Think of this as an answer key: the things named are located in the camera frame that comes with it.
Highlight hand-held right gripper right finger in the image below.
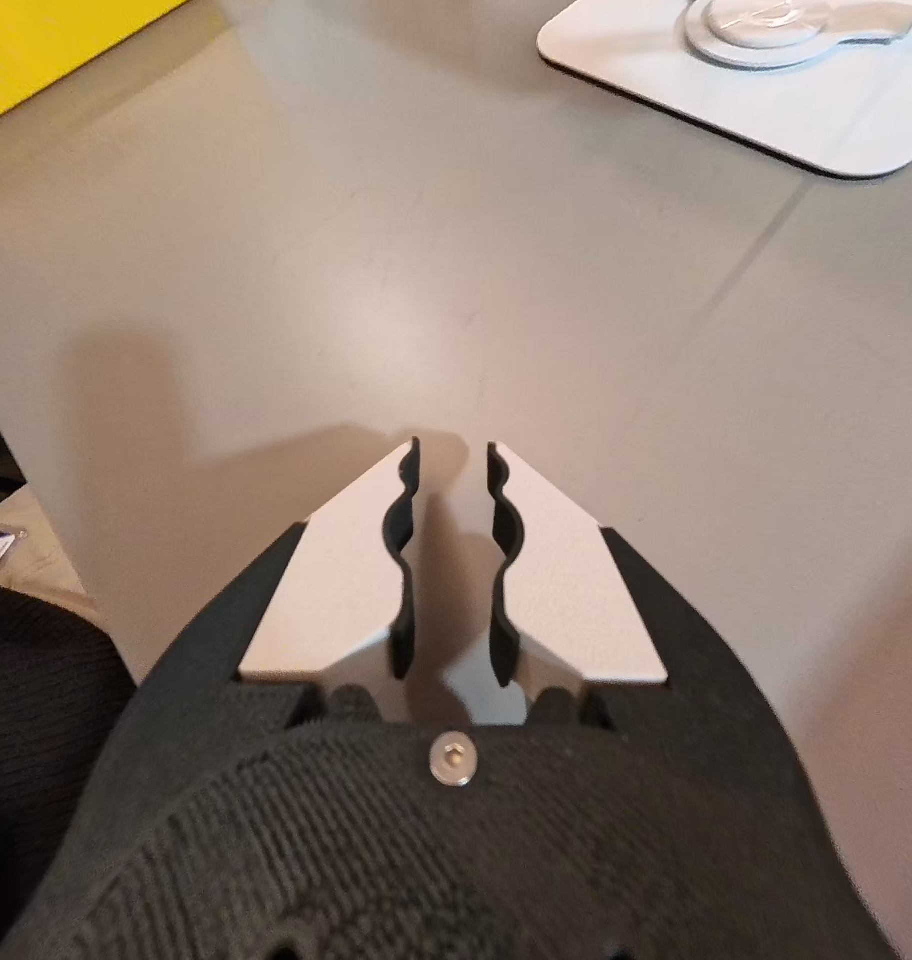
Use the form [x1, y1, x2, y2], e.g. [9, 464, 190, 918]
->
[486, 441, 668, 723]

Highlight grey desk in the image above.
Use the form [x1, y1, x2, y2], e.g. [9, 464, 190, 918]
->
[0, 0, 912, 960]

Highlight person's black sweater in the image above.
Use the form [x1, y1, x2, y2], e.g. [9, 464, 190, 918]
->
[0, 577, 139, 909]

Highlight white document stand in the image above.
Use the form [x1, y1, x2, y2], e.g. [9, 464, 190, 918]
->
[536, 0, 912, 180]

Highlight yellow plastic bin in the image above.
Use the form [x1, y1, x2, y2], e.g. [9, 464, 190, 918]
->
[0, 0, 184, 130]

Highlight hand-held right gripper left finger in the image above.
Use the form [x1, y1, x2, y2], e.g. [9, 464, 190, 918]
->
[237, 437, 423, 723]

